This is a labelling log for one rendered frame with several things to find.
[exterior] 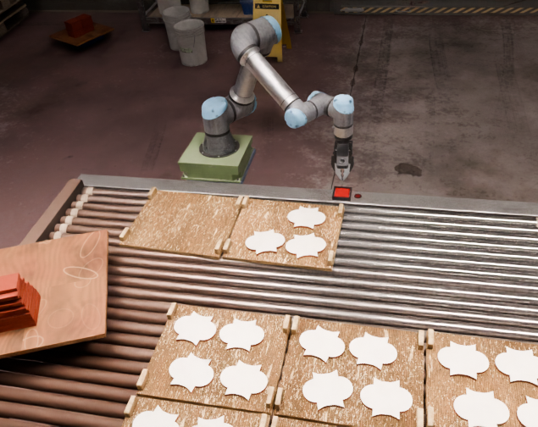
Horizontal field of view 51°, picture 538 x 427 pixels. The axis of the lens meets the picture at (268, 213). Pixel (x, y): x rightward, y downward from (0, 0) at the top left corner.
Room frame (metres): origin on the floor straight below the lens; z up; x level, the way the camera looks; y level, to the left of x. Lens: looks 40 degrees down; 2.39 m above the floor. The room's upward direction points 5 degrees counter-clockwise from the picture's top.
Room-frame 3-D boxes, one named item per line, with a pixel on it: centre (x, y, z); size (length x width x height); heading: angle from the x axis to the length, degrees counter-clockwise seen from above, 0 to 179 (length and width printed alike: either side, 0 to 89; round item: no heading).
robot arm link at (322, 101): (1.93, -0.24, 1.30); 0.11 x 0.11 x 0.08; 40
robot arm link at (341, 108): (1.87, -0.32, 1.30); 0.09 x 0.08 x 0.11; 40
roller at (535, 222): (1.82, -0.12, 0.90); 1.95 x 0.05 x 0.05; 75
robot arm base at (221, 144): (2.24, 0.20, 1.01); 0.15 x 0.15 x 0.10
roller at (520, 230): (1.77, -0.11, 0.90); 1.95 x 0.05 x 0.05; 75
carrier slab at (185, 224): (1.76, 0.34, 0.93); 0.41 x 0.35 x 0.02; 72
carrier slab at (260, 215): (1.64, -0.06, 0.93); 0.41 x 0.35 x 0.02; 73
